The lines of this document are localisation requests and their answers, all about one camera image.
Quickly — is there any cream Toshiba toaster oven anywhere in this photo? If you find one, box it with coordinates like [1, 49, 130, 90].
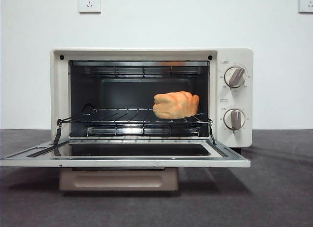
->
[50, 47, 254, 155]

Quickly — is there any white wall socket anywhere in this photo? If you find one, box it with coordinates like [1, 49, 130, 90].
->
[298, 0, 313, 14]
[78, 0, 102, 14]

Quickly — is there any oven temperature knob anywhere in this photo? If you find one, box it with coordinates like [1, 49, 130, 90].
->
[224, 66, 247, 88]

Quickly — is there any orange bread loaf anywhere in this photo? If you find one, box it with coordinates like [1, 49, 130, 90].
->
[152, 90, 200, 120]

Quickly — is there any metal wire oven rack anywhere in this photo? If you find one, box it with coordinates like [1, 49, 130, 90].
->
[58, 103, 213, 124]

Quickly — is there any oven door with beige handle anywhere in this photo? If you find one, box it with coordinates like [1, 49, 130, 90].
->
[0, 138, 252, 192]

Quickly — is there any oven timer knob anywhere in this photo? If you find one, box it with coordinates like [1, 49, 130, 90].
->
[224, 108, 246, 131]

